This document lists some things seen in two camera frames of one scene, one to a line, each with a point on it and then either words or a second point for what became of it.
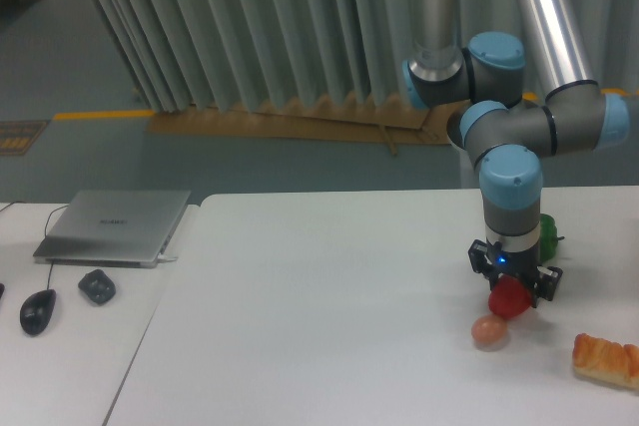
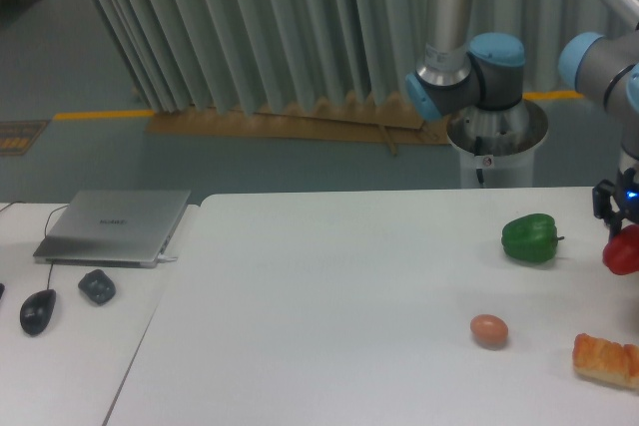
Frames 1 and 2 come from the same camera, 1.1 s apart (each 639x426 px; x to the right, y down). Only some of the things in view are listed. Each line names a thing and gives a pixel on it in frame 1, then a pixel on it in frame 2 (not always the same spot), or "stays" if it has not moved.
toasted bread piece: [594, 357] stays
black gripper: [486, 258] to [627, 196]
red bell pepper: [509, 296] to [621, 253]
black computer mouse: [36, 311] stays
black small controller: [97, 285] stays
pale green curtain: [225, 27] stays
